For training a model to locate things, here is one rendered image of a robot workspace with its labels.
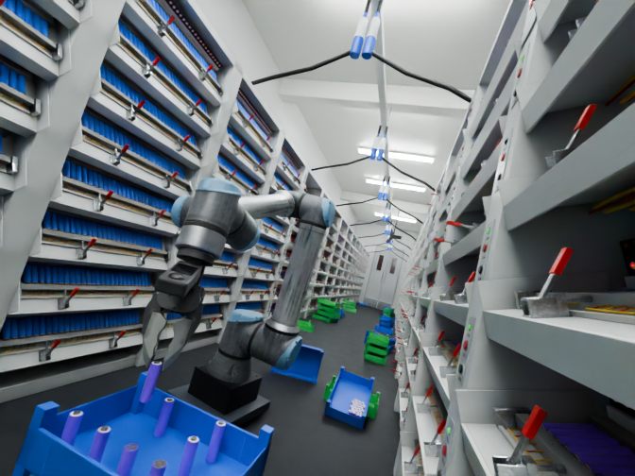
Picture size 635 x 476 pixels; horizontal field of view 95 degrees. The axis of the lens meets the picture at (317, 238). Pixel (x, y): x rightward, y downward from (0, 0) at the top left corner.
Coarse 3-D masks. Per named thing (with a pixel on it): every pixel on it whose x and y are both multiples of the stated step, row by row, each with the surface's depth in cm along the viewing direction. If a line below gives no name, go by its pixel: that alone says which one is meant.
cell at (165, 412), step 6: (168, 402) 54; (162, 408) 54; (168, 408) 54; (162, 414) 54; (168, 414) 54; (162, 420) 54; (156, 426) 54; (162, 426) 53; (156, 432) 53; (162, 432) 54
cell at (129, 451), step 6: (132, 444) 41; (126, 450) 40; (132, 450) 40; (126, 456) 40; (132, 456) 40; (120, 462) 40; (126, 462) 40; (132, 462) 40; (120, 468) 39; (126, 468) 40; (120, 474) 39; (126, 474) 40
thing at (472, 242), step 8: (488, 200) 62; (488, 208) 61; (472, 232) 72; (480, 232) 66; (464, 240) 81; (472, 240) 73; (480, 240) 67; (448, 248) 118; (456, 248) 92; (464, 248) 82; (472, 248) 74; (480, 248) 99; (448, 256) 107; (456, 256) 93
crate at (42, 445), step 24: (48, 408) 42; (72, 408) 47; (96, 408) 51; (120, 408) 56; (144, 408) 59; (192, 408) 57; (48, 432) 41; (120, 432) 52; (144, 432) 54; (168, 432) 55; (192, 432) 56; (240, 432) 53; (264, 432) 51; (24, 456) 41; (48, 456) 40; (72, 456) 39; (120, 456) 47; (144, 456) 48; (168, 456) 49; (240, 456) 53; (264, 456) 50
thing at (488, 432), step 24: (480, 408) 47; (504, 408) 46; (528, 408) 45; (552, 408) 45; (576, 408) 44; (624, 408) 39; (480, 432) 44; (504, 432) 43; (528, 432) 32; (552, 432) 39; (576, 432) 39; (600, 432) 38; (624, 432) 37; (480, 456) 38; (504, 456) 34; (528, 456) 33; (552, 456) 34; (576, 456) 34; (600, 456) 33; (624, 456) 33
